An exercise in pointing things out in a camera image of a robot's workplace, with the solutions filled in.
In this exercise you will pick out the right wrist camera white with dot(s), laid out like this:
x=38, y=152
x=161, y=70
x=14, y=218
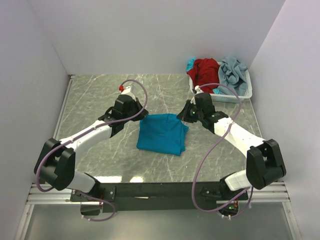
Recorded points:
x=196, y=90

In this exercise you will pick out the white laundry basket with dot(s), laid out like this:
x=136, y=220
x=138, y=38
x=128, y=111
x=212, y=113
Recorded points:
x=230, y=98

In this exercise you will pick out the aluminium rail frame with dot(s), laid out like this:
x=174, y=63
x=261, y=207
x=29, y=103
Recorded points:
x=274, y=194

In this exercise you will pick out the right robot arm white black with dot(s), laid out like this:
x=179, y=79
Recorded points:
x=264, y=160

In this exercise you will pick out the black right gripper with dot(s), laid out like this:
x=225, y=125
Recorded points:
x=186, y=114

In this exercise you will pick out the grey t shirt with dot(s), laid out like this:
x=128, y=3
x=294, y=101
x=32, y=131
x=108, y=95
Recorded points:
x=231, y=73

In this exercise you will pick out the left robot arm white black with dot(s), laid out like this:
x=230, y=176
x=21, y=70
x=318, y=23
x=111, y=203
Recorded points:
x=56, y=164

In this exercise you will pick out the blue t shirt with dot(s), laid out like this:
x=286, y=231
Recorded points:
x=162, y=133

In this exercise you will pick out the light blue garment in basket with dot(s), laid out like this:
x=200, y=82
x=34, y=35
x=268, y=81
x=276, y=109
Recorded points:
x=190, y=64

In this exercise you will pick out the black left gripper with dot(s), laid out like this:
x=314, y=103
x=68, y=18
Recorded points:
x=139, y=113

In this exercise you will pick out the red t shirt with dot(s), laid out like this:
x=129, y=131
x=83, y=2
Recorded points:
x=204, y=71

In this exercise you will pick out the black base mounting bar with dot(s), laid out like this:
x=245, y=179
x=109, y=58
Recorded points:
x=143, y=196

